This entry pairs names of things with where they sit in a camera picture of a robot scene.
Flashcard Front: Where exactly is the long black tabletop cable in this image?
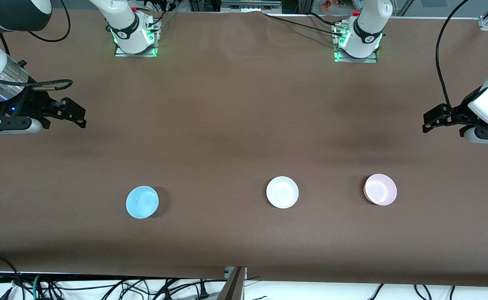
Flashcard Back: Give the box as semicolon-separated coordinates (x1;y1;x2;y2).
263;12;344;35

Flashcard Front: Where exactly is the white bowl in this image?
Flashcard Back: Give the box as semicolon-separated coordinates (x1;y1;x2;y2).
266;176;299;209

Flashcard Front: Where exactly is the grey metal equipment box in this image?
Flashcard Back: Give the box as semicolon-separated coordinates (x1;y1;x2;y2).
220;0;282;12

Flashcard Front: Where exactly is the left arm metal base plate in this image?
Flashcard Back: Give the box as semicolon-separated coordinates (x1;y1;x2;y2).
334;21;378;64

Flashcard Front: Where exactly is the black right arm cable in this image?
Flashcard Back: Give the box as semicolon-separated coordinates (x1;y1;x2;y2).
0;0;73;90

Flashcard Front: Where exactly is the pink bowl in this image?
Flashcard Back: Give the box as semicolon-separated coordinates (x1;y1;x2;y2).
364;173;398;206

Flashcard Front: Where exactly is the brown table cover sheet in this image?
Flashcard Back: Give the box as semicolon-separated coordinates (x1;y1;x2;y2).
0;8;488;288

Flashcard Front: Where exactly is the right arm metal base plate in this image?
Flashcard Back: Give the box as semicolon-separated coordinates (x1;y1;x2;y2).
114;17;159;58

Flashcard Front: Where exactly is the short black tabletop cable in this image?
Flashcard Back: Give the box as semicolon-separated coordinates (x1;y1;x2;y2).
306;11;344;26

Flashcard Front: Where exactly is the thick black looped cable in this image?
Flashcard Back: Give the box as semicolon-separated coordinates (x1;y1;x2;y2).
0;254;23;300

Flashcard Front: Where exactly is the blue bowl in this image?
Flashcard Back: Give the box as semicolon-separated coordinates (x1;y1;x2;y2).
126;185;160;219

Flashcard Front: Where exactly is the brown camera mount post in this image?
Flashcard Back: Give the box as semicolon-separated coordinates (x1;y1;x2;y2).
217;267;247;300

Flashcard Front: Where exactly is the orange flower decoration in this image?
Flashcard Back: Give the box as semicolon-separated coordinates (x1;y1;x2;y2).
322;0;355;11

